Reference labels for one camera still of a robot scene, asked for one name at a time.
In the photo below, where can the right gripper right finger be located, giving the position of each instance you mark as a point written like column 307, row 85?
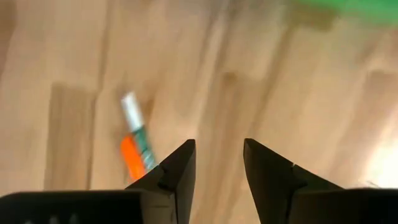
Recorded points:
column 270, row 186

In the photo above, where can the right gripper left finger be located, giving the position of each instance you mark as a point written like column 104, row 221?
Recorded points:
column 174, row 186

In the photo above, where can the orange highlighter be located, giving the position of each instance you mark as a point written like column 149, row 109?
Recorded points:
column 132, row 158

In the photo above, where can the green cap white marker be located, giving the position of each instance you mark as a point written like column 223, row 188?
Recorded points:
column 136, row 124

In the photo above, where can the green plastic basket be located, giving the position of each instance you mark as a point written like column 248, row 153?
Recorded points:
column 357, row 7

